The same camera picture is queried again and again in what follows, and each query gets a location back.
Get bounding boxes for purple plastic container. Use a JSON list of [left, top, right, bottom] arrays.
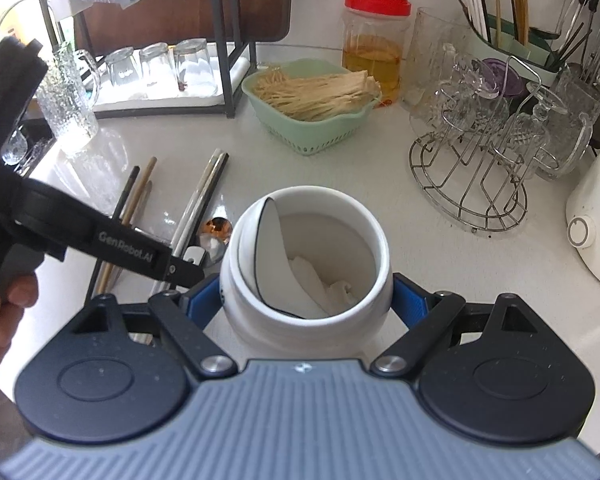
[[480, 57, 526, 101]]

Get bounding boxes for green utensil drainer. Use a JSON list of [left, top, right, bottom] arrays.
[[457, 0, 566, 92]]

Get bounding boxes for red lid plastic jar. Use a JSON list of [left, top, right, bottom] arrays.
[[341, 0, 412, 106]]

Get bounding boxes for white tray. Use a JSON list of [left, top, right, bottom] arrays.
[[92, 45, 253, 121]]

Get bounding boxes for small wine glass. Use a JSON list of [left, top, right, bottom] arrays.
[[0, 127, 31, 166]]

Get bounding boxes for white rice cooker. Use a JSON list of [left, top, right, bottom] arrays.
[[566, 120, 600, 288]]

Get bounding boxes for black metal rack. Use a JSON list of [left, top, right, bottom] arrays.
[[32, 0, 258, 120]]

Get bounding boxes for cut glass cup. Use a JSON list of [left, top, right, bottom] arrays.
[[500, 82, 571, 181]]

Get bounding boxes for wooden chopstick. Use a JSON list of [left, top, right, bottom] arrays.
[[94, 156, 159, 296]]

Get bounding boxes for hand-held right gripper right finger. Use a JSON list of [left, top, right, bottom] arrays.
[[370, 272, 538, 378]]

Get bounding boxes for bunch of assorted chopsticks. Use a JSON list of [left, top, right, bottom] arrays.
[[457, 0, 531, 48]]

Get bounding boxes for green plastic basket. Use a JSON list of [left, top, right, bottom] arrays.
[[241, 57, 383, 157]]

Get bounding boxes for textured glass mug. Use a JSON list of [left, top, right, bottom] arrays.
[[535, 65, 600, 181]]

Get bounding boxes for thin curved faucet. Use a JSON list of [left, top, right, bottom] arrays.
[[0, 0, 48, 46]]

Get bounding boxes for textured glass pitcher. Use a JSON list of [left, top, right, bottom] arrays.
[[35, 42, 102, 156]]

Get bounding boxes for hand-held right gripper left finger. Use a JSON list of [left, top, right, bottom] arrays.
[[70, 274, 238, 380]]

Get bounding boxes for white paper napkin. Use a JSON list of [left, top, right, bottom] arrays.
[[289, 256, 355, 318]]

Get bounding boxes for white ceramic spoon dark rim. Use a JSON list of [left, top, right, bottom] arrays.
[[237, 197, 331, 320]]

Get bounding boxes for wooden cutting board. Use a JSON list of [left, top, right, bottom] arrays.
[[72, 0, 293, 56]]

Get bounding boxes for white ceramic jar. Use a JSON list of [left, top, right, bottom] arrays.
[[219, 186, 395, 361]]

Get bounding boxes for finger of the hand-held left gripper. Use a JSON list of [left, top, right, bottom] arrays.
[[90, 216, 206, 291]]

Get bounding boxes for metal wire cup rack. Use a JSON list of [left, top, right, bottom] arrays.
[[408, 110, 528, 233]]

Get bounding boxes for copper spoon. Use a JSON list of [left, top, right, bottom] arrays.
[[199, 216, 234, 267]]

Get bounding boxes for dried noodle bundle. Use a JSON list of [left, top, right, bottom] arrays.
[[252, 66, 381, 122]]

